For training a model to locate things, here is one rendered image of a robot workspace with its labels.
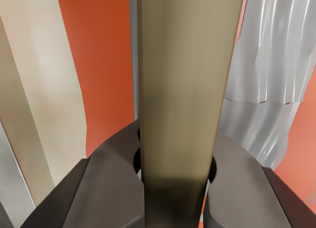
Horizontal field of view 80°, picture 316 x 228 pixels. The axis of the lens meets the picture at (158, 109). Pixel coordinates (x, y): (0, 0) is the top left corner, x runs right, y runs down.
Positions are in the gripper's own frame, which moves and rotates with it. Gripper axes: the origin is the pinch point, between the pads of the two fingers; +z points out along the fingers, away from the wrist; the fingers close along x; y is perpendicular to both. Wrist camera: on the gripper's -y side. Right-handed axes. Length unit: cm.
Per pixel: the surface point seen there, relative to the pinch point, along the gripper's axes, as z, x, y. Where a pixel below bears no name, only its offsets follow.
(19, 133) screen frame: 3.1, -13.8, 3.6
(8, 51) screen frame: 5.0, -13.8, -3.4
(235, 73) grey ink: 5.1, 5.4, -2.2
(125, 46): 5.4, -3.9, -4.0
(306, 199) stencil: 5.2, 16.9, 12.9
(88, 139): 5.3, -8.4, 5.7
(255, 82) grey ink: 4.5, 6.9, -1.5
